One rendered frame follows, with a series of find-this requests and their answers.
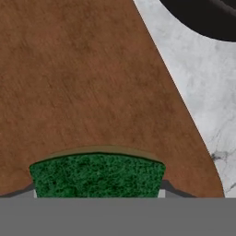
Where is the black round pan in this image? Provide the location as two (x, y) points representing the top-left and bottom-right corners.
(159, 0), (236, 42)

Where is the brown wooden cutting board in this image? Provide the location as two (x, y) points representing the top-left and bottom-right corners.
(0, 0), (226, 199)

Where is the green and yellow sponge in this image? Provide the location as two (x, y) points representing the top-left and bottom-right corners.
(29, 145), (167, 199)

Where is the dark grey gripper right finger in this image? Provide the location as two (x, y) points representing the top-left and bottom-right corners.
(158, 179), (197, 199)

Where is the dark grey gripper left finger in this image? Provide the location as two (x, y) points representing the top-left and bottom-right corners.
(0, 183), (38, 199)

